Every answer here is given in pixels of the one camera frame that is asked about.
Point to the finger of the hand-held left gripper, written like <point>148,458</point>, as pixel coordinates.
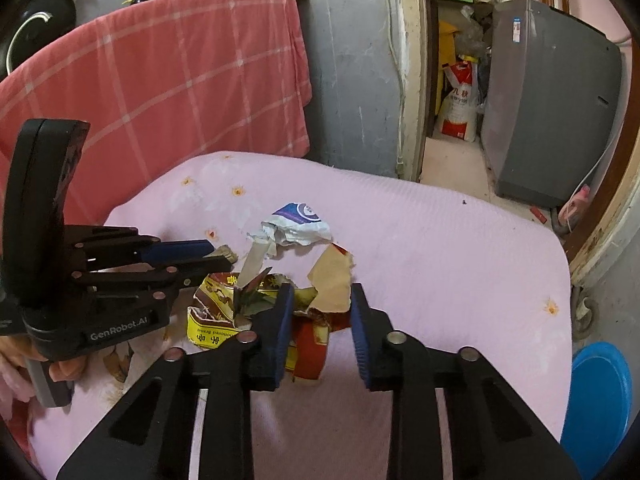
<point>175,251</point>
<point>200,270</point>

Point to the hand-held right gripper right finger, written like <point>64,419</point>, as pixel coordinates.
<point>361,340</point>

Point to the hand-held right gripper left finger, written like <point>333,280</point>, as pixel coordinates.
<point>280,330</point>

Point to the beige paper scrap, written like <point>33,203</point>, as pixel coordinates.
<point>225,253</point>

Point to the red wrapper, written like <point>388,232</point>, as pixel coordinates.
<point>310,350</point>

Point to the green wrapper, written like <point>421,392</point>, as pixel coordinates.
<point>250,300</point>

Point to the yellow red packet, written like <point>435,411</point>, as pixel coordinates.
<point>215,310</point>

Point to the white paper strip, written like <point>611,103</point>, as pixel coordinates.
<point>255,260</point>

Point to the brown cardboard piece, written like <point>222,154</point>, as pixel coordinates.
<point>332,280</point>

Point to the blue white wrapper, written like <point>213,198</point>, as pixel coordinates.
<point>300,217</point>

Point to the blue plastic bucket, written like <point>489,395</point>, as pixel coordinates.
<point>597,400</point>

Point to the person's left hand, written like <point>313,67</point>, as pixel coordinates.
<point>65,370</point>

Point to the pink blanket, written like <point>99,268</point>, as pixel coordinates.
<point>425,240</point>

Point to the red plaid cloth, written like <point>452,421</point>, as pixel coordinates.
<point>175,85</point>

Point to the black wok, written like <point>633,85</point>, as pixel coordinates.
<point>40,25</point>

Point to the small red object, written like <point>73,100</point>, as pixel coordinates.
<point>538,214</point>

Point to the white red rice sack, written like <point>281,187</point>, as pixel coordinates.
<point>460,105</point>

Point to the grey washing machine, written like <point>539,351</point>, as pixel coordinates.
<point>545,110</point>

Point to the pile of plastic bags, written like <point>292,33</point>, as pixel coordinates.
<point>475,35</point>

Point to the wooden door frame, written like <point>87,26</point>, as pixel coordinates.
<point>412,60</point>

